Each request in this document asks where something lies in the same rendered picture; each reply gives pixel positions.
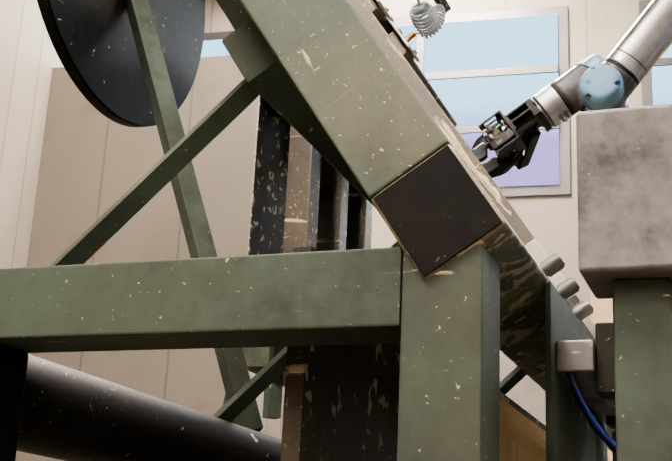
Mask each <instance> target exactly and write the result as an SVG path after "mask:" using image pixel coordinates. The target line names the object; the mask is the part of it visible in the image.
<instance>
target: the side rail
mask: <svg viewBox="0 0 672 461"><path fill-rule="evenodd" d="M240 2H241V3H242V5H243V6H244V8H245V9H246V11H247V12H248V14H249V15H250V17H251V18H252V20H253V21H254V23H255V24H256V26H257V28H258V29H259V31H260V32H261V34H262V35H263V37H264V38H265V40H266V41H267V43H268V44H269V46H270V47H271V49H272V50H273V52H274V54H275V55H276V57H277V58H278V60H279V61H280V63H281V64H282V66H283V67H284V69H285V70H286V72H287V73H288V75H289V76H290V78H291V80H292V81H293V83H294V84H295V86H296V87H297V89H298V90H299V92H300V93H301V95H302V96H303V98H304V99H305V101H306V102H307V104H308V106H309V107H310V109H311V110H312V112H313V113H314V115H315V116H316V118H317V119H318V121H319V122H320V124H321V125H322V127H323V128H324V130H325V132H326V133H327V135H328V136H329V138H330V139H331V141H332V142H333V144H334V145H335V147H336V148H337V150H338V151H339V153H340V155H341V156H342V158H343V159H344V161H345V162H346V164H347V165H348V167H349V168H350V170H351V171H352V173H353V174H354V176H355V177H356V179H357V181H358V182H359V184H360V185H361V187H362V188H363V190H364V191H365V193H366V194H367V196H368V197H369V198H370V199H371V200H372V199H373V197H374V196H376V195H377V194H378V193H380V192H381V191H383V190H384V189H385V188H387V187H388V186H390V185H391V184H392V183H394V182H395V181H397V180H398V179H399V178H401V177H402V176H404V175H405V174H406V173H408V172H409V171H411V170H412V169H413V168H415V167H416V166H418V165H419V164H420V163H422V162H423V161H425V160H426V159H427V158H429V157H430V156H432V155H433V154H434V153H436V152H437V151H439V150H440V149H441V148H443V147H444V146H446V145H448V144H450V145H452V144H451V142H450V141H449V139H448V138H447V137H446V135H445V134H444V132H443V131H442V130H441V128H440V127H439V125H438V124H437V123H436V121H435V120H434V118H433V117H432V116H431V114H430V113H429V111H428V110H427V109H426V107H425V106H424V104H423V103H422V102H421V100H420V99H419V97H418V96H417V95H416V93H415V92H414V90H413V89H412V88H411V86H410V85H409V83H408V82H407V81H406V79H405V78H404V76H403V75H402V74H401V72H400V71H399V69H398V68H397V67H396V65H395V64H394V62H393V61H392V60H391V58H390V57H389V55H388V54H387V53H386V51H385V50H384V48H383V47H382V46H381V44H380V43H379V41H378V40H377V39H376V37H375V36H374V34H373V33H372V32H371V30H370V29H369V27H368V26H367V25H366V23H365V22H364V20H363V19H362V18H361V16H360V15H359V13H358V12H357V11H356V9H355V8H354V6H353V5H352V4H351V2H350V1H349V0H240ZM452 146H453V145H452Z"/></svg>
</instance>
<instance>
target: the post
mask: <svg viewBox="0 0 672 461"><path fill-rule="evenodd" d="M612 300H613V338H614V376H615V414H616V452H617V461H672V281H671V279H670V278H645V279H621V280H614V281H613V283H612Z"/></svg>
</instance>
